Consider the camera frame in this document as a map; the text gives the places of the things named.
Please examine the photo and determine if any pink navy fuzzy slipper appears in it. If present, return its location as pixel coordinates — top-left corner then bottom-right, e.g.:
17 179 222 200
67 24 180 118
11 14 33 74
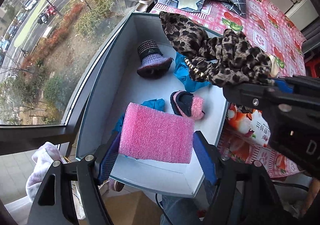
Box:
170 91 205 120

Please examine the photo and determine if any white cardboard box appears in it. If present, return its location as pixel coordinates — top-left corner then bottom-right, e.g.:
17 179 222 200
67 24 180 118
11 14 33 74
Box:
75 12 230 199

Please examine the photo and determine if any large pink foam sponge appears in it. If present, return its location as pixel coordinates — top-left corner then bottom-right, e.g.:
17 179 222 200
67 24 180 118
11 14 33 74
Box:
119 103 194 164

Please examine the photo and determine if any pink strawberry tablecloth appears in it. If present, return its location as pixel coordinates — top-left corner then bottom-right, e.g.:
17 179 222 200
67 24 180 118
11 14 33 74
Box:
151 0 305 179

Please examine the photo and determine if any white pink fluffy cloth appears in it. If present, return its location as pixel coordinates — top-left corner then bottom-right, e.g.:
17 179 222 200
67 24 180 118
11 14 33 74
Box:
25 141 86 220

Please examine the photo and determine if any leopard print scarf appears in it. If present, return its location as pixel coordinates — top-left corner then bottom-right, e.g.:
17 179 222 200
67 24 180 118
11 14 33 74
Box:
159 11 274 88

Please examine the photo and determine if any blue cloth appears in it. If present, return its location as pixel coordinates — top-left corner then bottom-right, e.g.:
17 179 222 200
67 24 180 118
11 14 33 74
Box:
174 52 210 92
111 99 165 161

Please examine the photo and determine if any purple knitted hat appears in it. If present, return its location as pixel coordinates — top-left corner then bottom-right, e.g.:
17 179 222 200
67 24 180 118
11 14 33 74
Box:
137 40 173 79

